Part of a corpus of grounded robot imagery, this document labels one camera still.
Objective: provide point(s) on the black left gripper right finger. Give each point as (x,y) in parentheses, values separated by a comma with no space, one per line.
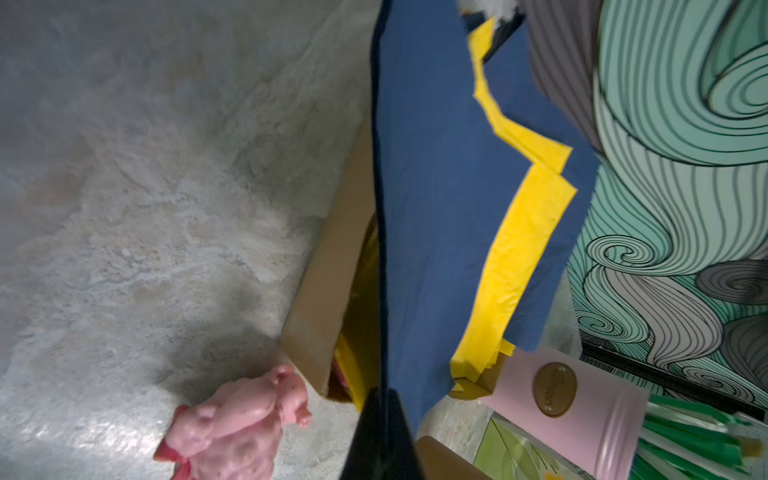
(400,459)

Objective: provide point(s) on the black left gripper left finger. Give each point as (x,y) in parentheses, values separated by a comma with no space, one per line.
(365,456)

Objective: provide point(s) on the white paper takeout bag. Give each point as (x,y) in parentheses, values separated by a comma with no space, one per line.
(507,452)

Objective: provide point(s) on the stack of paper cups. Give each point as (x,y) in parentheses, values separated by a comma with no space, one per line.
(441,463)

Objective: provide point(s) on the small pink pig toy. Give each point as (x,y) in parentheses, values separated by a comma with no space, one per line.
(237,432)

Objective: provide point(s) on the brown cardboard napkin tray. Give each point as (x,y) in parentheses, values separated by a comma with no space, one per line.
(313,325)

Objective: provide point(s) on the green white wrapped straws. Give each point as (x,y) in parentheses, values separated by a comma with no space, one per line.
(687,440)

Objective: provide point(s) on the dark blue napkin stack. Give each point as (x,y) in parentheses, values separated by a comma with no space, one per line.
(511,85)

